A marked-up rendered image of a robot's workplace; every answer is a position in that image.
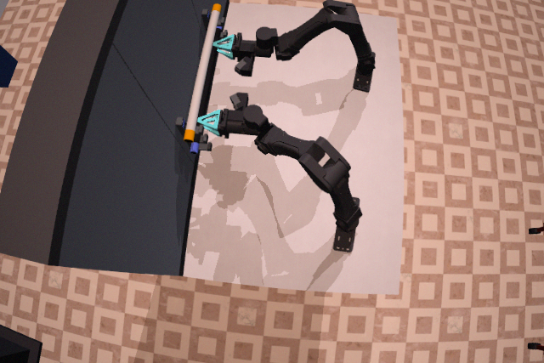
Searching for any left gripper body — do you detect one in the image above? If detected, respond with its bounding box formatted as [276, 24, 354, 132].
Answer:
[218, 109, 245, 139]

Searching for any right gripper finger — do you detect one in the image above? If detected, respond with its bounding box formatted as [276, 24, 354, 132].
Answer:
[213, 34, 234, 53]
[217, 43, 233, 60]

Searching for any grey panel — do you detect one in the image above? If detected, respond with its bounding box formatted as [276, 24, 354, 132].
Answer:
[0, 0, 230, 276]

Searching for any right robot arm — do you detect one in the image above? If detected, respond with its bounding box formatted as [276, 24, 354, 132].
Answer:
[235, 0, 376, 93]

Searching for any dark grey wall rack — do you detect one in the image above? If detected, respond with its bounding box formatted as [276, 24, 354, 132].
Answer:
[175, 9, 228, 151]

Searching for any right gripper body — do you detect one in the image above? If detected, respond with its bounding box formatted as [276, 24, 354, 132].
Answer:
[232, 32, 257, 62]

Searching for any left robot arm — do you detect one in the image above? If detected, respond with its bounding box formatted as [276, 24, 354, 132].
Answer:
[227, 93, 362, 252]

